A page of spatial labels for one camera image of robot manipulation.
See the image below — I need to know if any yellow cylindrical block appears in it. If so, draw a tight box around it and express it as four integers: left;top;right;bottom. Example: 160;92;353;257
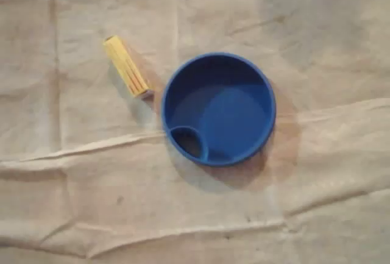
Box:
102;35;154;100

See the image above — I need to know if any blue plastic bowl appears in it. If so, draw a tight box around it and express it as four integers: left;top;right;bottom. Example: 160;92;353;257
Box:
160;51;277;168

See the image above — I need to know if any beige wrinkled cloth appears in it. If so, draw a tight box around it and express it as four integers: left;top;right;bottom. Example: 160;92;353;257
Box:
0;0;390;264

